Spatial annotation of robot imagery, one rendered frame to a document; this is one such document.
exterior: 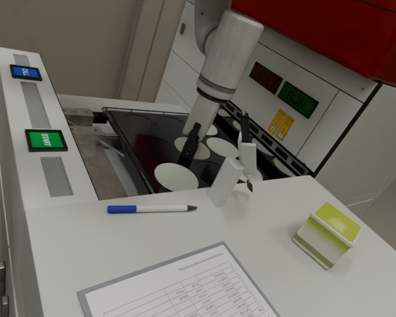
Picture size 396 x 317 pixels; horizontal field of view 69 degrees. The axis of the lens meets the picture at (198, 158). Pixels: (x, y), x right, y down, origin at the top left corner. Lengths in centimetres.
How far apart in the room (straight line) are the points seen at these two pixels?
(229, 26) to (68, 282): 47
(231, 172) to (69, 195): 24
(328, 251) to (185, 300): 25
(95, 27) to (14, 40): 56
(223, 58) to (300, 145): 33
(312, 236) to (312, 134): 34
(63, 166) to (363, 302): 50
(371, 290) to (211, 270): 28
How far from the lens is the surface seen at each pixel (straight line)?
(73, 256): 37
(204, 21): 66
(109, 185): 59
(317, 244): 52
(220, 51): 59
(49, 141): 54
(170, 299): 36
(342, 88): 76
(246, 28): 58
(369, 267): 62
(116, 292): 35
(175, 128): 83
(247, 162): 47
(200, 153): 76
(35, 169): 48
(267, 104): 87
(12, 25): 248
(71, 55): 256
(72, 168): 49
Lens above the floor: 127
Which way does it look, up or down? 30 degrees down
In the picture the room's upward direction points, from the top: 24 degrees clockwise
